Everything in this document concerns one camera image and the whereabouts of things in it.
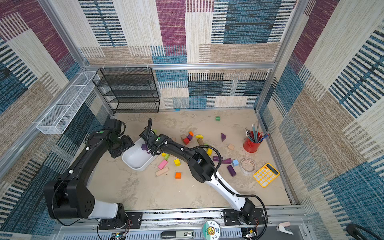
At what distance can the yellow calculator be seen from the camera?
87 centimetres

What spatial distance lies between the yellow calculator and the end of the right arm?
1.85ft

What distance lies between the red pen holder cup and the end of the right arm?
48cm

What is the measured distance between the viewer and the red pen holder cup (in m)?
0.92
